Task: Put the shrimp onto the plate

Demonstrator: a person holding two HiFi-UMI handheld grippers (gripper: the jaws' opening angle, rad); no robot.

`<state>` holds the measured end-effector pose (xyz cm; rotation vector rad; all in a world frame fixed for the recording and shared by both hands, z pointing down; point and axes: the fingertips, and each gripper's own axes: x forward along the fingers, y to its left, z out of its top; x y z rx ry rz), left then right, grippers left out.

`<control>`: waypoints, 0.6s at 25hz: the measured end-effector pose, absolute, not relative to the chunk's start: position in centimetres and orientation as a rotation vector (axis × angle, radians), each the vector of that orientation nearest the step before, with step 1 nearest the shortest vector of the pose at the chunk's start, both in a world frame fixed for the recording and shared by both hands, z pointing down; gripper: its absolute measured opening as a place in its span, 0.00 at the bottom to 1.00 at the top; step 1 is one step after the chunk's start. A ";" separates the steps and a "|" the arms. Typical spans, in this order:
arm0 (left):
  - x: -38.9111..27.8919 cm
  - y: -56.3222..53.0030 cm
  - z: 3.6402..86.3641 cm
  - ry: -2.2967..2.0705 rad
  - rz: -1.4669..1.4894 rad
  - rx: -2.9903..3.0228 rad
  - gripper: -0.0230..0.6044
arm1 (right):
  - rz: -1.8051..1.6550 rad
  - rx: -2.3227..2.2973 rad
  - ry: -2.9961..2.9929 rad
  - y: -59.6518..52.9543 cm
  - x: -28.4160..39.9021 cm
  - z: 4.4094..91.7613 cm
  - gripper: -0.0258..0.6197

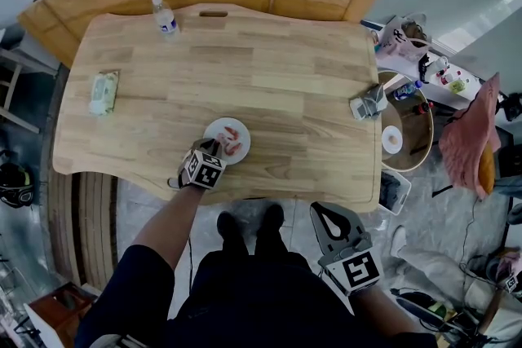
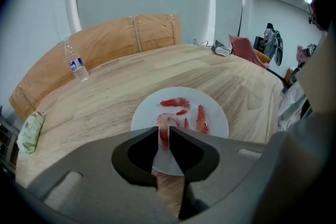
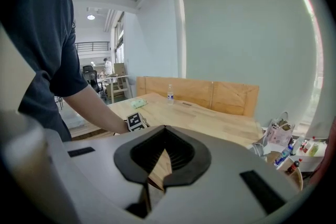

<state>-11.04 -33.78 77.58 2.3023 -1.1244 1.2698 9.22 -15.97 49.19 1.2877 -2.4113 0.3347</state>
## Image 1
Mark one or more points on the black camera on tripod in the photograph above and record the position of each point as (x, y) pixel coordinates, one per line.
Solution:
(511, 106)

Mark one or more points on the grey cloth bundle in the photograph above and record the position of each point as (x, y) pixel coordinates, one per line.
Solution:
(369, 104)

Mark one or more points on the person's right forearm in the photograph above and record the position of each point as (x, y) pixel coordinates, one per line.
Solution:
(379, 314)

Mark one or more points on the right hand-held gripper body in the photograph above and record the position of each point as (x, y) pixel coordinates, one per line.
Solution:
(355, 269)

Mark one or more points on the green wet wipes pack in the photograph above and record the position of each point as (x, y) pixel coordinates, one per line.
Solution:
(104, 93)

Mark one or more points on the red-brown box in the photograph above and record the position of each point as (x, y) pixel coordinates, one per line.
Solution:
(61, 305)

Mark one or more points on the white panel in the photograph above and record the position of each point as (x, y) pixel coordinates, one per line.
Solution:
(41, 328)

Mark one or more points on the printed paper shopping bag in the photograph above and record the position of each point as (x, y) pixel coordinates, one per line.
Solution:
(401, 38)

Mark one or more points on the white plastic bin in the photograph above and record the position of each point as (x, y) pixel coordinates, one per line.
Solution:
(401, 199)

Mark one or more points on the person's dark clothing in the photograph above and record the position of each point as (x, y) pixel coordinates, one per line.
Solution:
(253, 297)

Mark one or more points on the low white shelf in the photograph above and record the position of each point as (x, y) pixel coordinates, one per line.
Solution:
(438, 93)

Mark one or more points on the round wooden side table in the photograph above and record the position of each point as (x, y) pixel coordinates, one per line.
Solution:
(416, 138)

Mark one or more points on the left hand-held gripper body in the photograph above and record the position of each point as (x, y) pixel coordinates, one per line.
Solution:
(204, 171)

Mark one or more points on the white round plate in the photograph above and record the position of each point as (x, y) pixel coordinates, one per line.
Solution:
(212, 128)

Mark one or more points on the blue label bottle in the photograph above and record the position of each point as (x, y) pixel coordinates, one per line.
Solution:
(408, 90)

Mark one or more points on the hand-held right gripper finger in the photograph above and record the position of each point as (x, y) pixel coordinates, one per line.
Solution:
(354, 226)
(320, 230)

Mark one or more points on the black and green device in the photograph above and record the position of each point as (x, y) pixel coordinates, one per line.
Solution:
(424, 305)

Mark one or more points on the black backpack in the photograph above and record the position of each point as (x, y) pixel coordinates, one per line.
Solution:
(14, 183)

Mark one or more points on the dark cola bottle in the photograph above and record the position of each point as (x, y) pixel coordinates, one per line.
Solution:
(422, 108)

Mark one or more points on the orange bag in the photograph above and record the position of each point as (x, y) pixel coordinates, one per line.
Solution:
(487, 171)

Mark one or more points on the clear plastic water bottle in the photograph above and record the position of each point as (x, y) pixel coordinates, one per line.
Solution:
(165, 18)

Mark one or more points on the person's left forearm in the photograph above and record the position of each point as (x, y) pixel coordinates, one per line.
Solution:
(171, 220)

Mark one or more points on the small white table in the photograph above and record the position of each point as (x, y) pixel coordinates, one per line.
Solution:
(10, 57)

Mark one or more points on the white round dish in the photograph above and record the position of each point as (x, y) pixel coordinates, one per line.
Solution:
(392, 139)

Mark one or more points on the pink cloth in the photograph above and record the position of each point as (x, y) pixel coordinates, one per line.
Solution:
(473, 134)

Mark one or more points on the person's left black shoe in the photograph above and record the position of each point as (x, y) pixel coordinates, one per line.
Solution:
(228, 224)

